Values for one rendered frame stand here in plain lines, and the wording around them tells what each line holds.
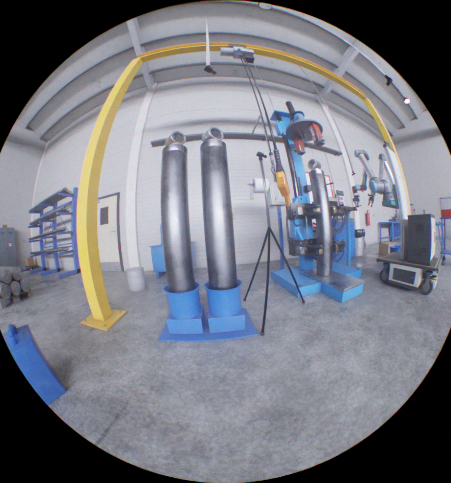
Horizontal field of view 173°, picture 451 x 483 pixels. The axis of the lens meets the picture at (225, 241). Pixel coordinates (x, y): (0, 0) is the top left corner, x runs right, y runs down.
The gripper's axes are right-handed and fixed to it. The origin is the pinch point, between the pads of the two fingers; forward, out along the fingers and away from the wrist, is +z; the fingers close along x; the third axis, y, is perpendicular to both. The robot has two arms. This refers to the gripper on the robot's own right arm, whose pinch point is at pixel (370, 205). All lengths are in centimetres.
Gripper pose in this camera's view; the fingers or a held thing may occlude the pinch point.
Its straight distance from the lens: 289.8
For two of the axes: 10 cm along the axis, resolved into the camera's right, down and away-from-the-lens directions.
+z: -1.3, 9.0, 4.1
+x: 9.7, 0.3, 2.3
